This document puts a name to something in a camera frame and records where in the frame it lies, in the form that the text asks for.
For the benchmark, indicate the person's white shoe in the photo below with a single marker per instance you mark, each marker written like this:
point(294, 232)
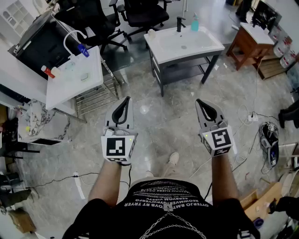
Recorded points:
point(174, 158)

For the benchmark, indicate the white curved faucet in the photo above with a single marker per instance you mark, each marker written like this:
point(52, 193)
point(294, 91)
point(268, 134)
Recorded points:
point(65, 43)

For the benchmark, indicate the black cabinet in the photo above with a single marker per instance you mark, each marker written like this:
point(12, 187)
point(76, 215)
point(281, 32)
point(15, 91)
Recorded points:
point(42, 46)

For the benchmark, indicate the wooden crate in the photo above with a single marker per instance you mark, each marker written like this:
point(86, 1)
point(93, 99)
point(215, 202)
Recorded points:
point(271, 68)

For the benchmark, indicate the open cardboard box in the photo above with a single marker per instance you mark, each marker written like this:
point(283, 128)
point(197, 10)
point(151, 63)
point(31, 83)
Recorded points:
point(264, 200)

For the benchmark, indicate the long white power strip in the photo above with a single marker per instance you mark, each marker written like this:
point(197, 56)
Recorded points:
point(79, 184)

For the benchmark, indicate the person's leg in beige trousers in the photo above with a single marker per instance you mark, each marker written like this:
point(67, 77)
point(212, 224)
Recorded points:
point(169, 170)

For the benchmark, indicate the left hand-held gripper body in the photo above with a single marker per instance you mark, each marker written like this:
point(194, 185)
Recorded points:
point(115, 145)

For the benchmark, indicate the blue bottle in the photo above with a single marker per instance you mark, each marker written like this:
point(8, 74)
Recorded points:
point(83, 50)

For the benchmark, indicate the white rectangular sink top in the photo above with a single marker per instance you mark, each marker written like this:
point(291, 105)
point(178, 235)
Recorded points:
point(70, 93)

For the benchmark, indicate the marble slab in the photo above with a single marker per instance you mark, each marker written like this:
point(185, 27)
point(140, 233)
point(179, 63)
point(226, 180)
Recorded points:
point(42, 126)

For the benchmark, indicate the black high-back office chair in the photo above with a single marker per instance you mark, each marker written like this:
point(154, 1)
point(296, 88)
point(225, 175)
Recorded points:
point(88, 14)

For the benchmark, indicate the short white power strip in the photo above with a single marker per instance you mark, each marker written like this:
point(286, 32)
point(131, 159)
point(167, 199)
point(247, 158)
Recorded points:
point(252, 117)

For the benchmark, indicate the small white jar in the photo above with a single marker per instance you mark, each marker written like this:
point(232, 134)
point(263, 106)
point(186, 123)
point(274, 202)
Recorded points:
point(151, 34)

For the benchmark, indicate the person's black printed t-shirt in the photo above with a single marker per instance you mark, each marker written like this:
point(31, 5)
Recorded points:
point(116, 221)

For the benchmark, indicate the dark grey vanity frame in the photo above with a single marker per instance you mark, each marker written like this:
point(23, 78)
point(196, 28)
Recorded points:
point(182, 72)

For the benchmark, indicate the closed cardboard box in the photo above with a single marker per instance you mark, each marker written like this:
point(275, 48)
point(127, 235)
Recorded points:
point(22, 221)

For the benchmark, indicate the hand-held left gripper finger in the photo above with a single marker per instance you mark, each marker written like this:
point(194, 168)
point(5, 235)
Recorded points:
point(131, 116)
point(108, 121)

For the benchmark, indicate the red tube with white cap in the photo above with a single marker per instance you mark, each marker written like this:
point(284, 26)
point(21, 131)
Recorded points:
point(48, 72)

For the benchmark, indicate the black bag of grippers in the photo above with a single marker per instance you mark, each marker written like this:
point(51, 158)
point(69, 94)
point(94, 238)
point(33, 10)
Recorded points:
point(268, 140)

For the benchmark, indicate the person's left forearm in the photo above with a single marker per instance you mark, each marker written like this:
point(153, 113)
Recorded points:
point(105, 182)

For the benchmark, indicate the clear water jug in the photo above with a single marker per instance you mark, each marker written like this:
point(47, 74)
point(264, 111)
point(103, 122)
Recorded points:
point(288, 59)
point(281, 46)

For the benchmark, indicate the black mesh office chair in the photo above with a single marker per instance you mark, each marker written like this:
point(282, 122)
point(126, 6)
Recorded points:
point(144, 14)

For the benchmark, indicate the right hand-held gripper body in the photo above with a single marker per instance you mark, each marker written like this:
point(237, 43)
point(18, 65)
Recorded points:
point(220, 140)

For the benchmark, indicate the black faucet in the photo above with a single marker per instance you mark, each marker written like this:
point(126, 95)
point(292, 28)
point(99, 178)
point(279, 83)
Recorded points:
point(179, 24)

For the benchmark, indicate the brown wooden vanity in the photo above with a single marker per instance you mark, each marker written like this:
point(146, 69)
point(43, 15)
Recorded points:
point(245, 46)

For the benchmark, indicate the metal rack stand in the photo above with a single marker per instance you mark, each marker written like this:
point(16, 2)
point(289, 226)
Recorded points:
point(93, 100)

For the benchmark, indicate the teal soap dispenser bottle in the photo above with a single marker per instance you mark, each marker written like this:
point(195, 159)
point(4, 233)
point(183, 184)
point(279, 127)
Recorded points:
point(194, 25)

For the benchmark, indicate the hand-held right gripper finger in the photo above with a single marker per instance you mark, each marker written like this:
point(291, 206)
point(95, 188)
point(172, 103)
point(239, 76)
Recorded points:
point(213, 112)
point(198, 119)

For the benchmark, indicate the white table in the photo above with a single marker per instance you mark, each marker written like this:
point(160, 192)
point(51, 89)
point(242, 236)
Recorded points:
point(18, 77)

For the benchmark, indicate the person's right forearm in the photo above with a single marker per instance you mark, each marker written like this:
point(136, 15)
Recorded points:
point(224, 179)

